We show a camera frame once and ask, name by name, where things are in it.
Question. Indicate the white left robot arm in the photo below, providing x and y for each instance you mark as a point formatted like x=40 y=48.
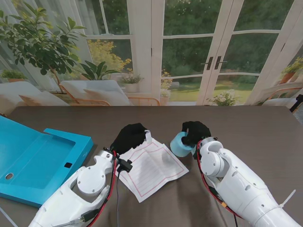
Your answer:
x=71 y=201

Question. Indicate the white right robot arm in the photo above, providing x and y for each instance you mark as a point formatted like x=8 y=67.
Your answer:
x=236 y=184

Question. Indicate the light blue label roll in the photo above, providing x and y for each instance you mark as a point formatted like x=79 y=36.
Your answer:
x=180 y=148

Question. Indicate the black stand at table edge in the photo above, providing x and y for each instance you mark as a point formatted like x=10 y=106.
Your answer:
x=298 y=101

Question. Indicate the blue plastic file box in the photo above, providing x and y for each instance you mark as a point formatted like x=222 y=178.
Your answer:
x=35 y=153

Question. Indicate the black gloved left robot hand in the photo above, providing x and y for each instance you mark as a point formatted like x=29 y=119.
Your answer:
x=130 y=138

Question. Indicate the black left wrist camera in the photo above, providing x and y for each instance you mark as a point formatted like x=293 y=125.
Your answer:
x=125 y=165

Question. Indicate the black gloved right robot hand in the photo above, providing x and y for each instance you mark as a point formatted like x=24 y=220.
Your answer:
x=197 y=132

